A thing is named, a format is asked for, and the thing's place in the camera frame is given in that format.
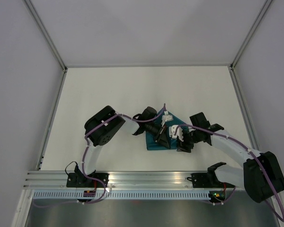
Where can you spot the black mounting plate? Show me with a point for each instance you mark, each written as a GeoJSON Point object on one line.
{"type": "Point", "coordinates": [201, 180]}
{"type": "Point", "coordinates": [78, 180]}

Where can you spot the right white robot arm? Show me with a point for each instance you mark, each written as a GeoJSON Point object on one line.
{"type": "Point", "coordinates": [259, 173]}

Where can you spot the right aluminium frame post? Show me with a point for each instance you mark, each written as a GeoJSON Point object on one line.
{"type": "Point", "coordinates": [259, 18]}

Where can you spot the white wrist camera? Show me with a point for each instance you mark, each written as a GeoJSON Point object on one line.
{"type": "Point", "coordinates": [175, 132]}
{"type": "Point", "coordinates": [166, 117]}

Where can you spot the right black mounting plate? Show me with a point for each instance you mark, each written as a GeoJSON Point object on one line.
{"type": "Point", "coordinates": [201, 180]}

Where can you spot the white slotted cable duct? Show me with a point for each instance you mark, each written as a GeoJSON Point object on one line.
{"type": "Point", "coordinates": [124, 194]}

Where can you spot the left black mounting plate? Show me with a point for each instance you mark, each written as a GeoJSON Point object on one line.
{"type": "Point", "coordinates": [78, 180]}

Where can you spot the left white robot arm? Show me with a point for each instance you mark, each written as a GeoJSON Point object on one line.
{"type": "Point", "coordinates": [102, 127]}

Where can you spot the teal cloth napkin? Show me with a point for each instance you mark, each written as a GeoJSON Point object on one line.
{"type": "Point", "coordinates": [152, 145]}

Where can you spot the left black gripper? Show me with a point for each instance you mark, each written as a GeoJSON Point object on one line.
{"type": "Point", "coordinates": [163, 139]}

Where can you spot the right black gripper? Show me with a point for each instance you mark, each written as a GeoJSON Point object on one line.
{"type": "Point", "coordinates": [183, 143]}

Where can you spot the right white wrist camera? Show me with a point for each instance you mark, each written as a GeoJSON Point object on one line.
{"type": "Point", "coordinates": [175, 132]}

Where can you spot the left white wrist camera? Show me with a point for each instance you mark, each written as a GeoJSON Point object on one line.
{"type": "Point", "coordinates": [166, 117]}

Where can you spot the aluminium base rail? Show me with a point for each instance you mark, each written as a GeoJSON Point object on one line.
{"type": "Point", "coordinates": [119, 180]}

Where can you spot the aluminium frame post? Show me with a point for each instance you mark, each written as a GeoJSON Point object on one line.
{"type": "Point", "coordinates": [37, 19]}
{"type": "Point", "coordinates": [259, 18]}

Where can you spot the left aluminium frame post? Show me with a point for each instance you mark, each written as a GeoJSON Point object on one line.
{"type": "Point", "coordinates": [37, 19]}

